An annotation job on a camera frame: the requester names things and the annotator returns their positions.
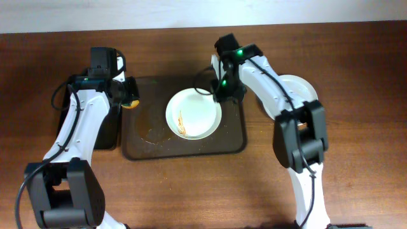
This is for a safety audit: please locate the green and yellow sponge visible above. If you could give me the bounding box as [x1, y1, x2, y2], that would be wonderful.
[121, 100, 139, 109]

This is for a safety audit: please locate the white plate top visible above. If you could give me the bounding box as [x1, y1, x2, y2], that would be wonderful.
[165, 88, 222, 140]

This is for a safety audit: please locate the white plate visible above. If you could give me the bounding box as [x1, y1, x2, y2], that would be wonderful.
[263, 74, 319, 120]
[165, 88, 222, 140]

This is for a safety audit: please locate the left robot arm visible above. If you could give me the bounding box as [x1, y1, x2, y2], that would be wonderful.
[15, 47, 139, 228]

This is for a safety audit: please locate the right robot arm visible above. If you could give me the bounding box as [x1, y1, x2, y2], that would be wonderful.
[211, 34, 331, 228]

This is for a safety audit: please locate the small black tray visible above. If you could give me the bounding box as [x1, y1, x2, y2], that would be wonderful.
[56, 75, 121, 150]

